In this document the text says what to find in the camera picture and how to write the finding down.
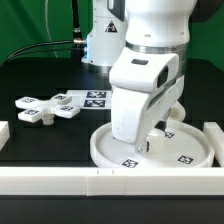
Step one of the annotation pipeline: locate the white front fence bar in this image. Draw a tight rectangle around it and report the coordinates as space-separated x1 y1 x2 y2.
0 167 224 196

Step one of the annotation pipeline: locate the white fence bar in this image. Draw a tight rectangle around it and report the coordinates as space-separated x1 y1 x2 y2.
0 167 224 196
203 122 224 168
0 121 10 151

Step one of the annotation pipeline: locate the white marker tag sheet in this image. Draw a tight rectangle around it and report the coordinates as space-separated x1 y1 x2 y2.
67 90 112 110

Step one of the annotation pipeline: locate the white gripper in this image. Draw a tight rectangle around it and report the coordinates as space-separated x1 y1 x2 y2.
109 47 184 151

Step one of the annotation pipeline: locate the black vertical cable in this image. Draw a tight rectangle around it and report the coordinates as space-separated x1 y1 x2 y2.
71 0 83 43

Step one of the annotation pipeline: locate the white right fence bar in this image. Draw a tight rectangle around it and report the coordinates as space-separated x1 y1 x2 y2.
203 122 224 168

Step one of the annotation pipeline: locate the white round table top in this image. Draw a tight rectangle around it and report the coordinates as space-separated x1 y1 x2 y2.
90 120 214 168

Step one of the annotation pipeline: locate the white cross-shaped table base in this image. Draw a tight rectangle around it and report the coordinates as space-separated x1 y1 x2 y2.
15 93 80 125

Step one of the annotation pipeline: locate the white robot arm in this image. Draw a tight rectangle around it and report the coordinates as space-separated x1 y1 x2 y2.
93 0 198 151

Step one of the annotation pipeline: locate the white left fence bar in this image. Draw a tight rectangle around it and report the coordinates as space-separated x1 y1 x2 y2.
0 121 10 151

